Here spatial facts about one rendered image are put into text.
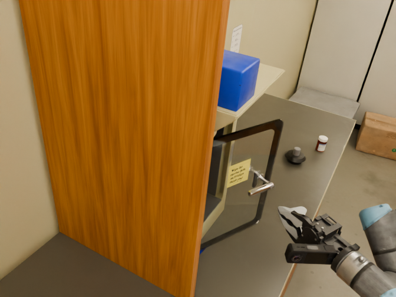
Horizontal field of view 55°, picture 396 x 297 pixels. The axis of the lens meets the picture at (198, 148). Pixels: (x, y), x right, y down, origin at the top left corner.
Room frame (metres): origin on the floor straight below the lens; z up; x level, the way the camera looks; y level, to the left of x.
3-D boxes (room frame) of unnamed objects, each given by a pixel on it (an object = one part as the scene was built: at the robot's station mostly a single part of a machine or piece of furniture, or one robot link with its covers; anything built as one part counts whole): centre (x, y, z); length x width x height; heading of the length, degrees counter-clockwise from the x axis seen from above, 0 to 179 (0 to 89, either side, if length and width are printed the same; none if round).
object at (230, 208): (0.83, -0.11, 1.19); 0.30 x 0.01 x 0.40; 127
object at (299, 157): (1.38, -0.43, 0.97); 0.09 x 0.09 x 0.07
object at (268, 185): (0.85, -0.18, 1.20); 0.10 x 0.05 x 0.03; 127
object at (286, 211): (0.74, -0.27, 1.22); 0.09 x 0.06 x 0.03; 37
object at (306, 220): (0.69, -0.28, 1.22); 0.09 x 0.02 x 0.05; 37
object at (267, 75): (0.86, -0.09, 1.46); 0.32 x 0.12 x 0.10; 154
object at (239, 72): (0.77, -0.05, 1.56); 0.10 x 0.10 x 0.09; 64
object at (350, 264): (0.59, -0.38, 1.20); 0.08 x 0.05 x 0.08; 127
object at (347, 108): (3.34, -1.18, 0.17); 0.60 x 0.42 x 0.33; 62
